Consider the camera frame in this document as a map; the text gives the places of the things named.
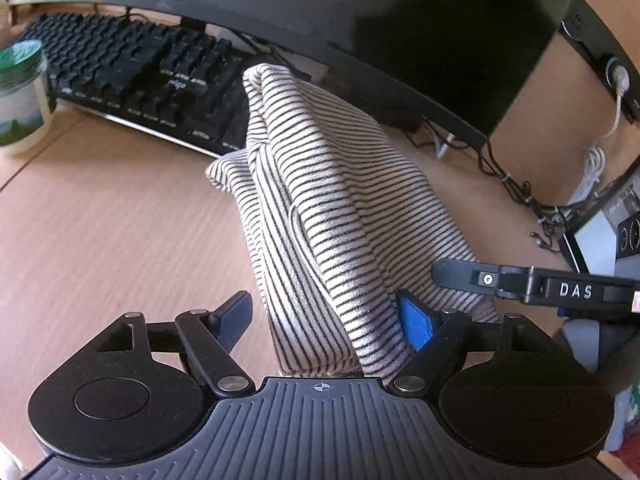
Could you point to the striped white black garment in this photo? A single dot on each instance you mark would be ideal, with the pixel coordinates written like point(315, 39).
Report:
point(336, 221)

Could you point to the right computer monitor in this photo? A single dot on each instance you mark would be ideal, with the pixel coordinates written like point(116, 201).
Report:
point(605, 241)

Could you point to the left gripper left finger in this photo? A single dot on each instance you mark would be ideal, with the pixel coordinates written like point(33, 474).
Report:
point(208, 338)

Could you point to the left computer monitor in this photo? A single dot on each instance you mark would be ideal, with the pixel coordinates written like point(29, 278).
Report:
point(459, 63)

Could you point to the computer monitor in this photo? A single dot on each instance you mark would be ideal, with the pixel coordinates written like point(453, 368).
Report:
point(605, 241)
point(459, 63)

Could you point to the black mechanical keyboard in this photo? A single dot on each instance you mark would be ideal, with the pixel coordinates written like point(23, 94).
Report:
point(170, 81)

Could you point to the green lidded white jar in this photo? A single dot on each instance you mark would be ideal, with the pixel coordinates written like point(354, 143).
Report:
point(27, 98)

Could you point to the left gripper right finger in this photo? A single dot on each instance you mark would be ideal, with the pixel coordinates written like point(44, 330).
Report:
point(438, 341)

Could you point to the black soundbar speaker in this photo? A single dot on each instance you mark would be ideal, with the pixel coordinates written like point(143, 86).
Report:
point(597, 45)

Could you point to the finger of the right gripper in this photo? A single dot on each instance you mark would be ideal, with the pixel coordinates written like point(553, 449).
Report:
point(463, 275)

